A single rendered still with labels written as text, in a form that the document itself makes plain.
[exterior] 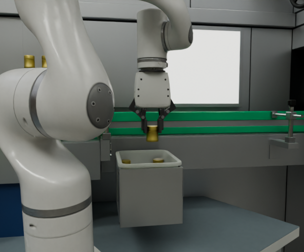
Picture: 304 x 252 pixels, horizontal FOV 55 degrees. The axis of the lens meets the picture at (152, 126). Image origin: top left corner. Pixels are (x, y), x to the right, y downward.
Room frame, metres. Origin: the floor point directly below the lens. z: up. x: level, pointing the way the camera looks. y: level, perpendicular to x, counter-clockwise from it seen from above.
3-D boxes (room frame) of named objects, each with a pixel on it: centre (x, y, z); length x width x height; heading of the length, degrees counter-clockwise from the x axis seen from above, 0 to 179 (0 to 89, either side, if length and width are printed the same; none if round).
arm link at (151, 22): (0.82, 0.00, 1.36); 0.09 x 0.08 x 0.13; 66
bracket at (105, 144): (0.96, 0.15, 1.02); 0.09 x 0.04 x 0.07; 9
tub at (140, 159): (0.86, 0.02, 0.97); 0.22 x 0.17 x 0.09; 9
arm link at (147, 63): (0.83, 0.00, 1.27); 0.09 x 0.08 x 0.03; 98
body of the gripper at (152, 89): (0.83, 0.00, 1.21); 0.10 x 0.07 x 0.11; 98
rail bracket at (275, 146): (1.04, -0.48, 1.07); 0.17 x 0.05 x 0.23; 9
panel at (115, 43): (1.22, 0.05, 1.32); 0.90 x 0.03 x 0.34; 99
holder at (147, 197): (0.89, 0.02, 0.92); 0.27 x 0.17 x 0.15; 9
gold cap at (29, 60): (1.02, 0.42, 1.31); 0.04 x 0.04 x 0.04
